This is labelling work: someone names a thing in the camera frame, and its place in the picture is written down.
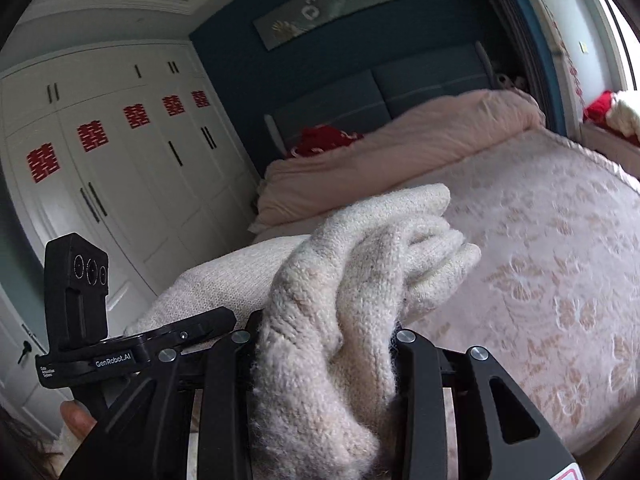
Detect red pillow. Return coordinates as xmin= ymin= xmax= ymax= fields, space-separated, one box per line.
xmin=288 ymin=125 xmax=363 ymax=158

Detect red cloth on windowsill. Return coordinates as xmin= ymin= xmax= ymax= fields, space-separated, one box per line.
xmin=582 ymin=90 xmax=639 ymax=146

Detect teal upholstered headboard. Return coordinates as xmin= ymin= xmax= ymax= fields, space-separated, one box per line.
xmin=264 ymin=41 xmax=497 ymax=154

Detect left hand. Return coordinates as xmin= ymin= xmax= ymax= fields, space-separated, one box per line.
xmin=60 ymin=401 xmax=96 ymax=441

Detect cream knit sweater black hearts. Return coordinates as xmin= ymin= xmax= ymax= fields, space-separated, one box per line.
xmin=128 ymin=184 xmax=480 ymax=479

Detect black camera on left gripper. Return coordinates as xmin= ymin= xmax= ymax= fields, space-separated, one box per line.
xmin=44 ymin=233 xmax=108 ymax=353

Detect pink folded duvet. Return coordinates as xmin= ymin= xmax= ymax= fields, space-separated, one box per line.
xmin=250 ymin=89 xmax=546 ymax=234

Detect pink floral bed blanket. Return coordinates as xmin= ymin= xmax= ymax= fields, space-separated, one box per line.
xmin=252 ymin=127 xmax=640 ymax=456

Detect long framed wall picture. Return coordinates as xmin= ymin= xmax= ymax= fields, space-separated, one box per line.
xmin=253 ymin=0 xmax=396 ymax=51

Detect white wardrobe red stickers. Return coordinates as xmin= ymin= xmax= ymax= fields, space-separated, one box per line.
xmin=0 ymin=41 xmax=262 ymax=441

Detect cream cloth on windowsill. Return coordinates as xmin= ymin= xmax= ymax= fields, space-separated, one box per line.
xmin=605 ymin=90 xmax=640 ymax=138

